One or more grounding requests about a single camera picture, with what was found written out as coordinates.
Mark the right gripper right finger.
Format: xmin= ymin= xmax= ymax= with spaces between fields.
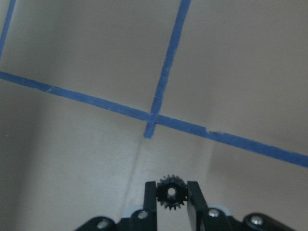
xmin=187 ymin=181 xmax=207 ymax=231

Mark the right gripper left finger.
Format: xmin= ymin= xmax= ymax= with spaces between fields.
xmin=143 ymin=181 xmax=157 ymax=231

